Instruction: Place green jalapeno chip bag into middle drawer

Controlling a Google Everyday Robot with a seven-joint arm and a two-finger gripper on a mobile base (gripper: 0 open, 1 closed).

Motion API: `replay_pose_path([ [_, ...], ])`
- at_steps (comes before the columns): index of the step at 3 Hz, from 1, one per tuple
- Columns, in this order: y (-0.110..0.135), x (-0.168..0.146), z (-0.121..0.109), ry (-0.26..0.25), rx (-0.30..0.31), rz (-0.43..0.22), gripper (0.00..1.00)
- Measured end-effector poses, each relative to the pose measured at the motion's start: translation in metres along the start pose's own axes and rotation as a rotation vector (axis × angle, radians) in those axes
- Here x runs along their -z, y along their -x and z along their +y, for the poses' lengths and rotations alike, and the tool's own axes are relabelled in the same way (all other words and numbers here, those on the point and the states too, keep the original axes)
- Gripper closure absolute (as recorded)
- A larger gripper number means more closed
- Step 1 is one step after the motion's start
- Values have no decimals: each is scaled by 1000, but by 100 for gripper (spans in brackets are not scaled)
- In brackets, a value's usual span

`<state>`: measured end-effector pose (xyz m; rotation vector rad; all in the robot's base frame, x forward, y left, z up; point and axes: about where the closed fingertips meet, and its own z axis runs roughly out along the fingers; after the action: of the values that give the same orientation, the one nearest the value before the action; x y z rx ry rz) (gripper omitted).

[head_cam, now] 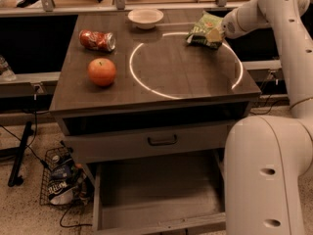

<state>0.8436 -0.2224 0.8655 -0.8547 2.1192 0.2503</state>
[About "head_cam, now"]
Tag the red soda can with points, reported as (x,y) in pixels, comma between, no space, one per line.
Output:
(96,40)

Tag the black and white chip bag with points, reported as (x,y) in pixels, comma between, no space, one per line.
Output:
(59,192)

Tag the green jalapeno chip bag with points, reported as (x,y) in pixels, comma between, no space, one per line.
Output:
(197,35)

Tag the red apple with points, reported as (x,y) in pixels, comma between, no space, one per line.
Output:
(102,72)

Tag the black wire basket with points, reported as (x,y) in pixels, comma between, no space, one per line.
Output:
(60,166)

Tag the grey drawer cabinet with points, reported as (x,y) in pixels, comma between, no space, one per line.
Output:
(161,80)

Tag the open grey lower drawer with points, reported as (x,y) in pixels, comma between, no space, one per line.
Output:
(178,193)

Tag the closed grey top drawer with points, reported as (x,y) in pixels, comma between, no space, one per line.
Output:
(120,145)

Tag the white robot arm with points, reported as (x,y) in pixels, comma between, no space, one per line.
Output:
(264,155)

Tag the white bowl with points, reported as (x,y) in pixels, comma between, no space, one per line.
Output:
(145,18)

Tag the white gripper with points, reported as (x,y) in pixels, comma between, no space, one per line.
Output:
(230,25)

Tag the black drawer handle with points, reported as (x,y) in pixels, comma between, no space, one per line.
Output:
(164,141)

